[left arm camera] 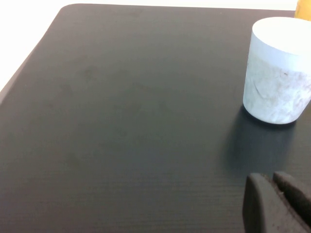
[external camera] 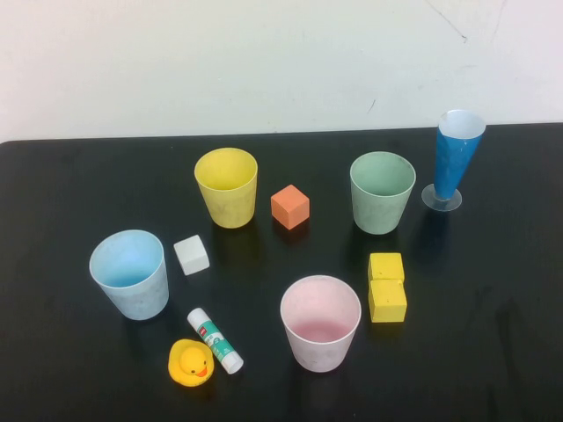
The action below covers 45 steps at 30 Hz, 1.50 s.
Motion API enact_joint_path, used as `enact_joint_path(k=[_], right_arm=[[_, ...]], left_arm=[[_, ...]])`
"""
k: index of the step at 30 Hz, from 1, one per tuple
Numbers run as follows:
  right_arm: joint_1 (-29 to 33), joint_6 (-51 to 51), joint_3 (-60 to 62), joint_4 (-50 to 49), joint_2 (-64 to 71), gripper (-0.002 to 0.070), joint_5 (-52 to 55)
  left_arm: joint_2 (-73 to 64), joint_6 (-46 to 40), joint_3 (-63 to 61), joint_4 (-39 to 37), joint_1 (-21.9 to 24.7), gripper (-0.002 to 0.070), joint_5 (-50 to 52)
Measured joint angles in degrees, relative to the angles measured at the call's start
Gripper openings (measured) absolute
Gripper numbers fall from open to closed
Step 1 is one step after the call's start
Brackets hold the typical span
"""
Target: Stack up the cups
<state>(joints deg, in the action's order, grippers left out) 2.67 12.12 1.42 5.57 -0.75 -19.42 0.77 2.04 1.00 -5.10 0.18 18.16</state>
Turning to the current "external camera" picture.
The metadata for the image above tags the green plastic cup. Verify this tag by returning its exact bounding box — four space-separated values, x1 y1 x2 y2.
349 151 417 235

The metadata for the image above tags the pink plastic cup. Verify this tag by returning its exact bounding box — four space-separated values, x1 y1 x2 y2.
280 275 362 374

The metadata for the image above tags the light blue plastic cup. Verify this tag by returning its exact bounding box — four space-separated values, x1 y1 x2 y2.
89 229 171 321

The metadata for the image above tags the orange foam cube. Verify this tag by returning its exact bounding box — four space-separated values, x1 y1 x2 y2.
270 184 311 231

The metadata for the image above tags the yellow plastic cup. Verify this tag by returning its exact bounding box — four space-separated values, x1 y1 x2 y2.
194 147 259 229

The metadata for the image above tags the white foam cube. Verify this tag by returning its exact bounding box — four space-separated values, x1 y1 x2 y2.
172 234 211 277

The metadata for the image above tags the yellow foam cube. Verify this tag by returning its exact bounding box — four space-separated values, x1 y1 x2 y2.
368 279 408 324
367 251 406 283

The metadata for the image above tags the white green glue stick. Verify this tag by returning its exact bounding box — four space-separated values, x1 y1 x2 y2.
186 307 245 375

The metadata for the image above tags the clear plastic disc stand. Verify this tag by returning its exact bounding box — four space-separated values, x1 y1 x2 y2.
421 183 464 213

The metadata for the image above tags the blue paper cone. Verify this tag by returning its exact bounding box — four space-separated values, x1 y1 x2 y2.
434 109 487 201

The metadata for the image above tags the yellow rubber duck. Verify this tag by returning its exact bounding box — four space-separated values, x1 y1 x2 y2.
167 338 216 388

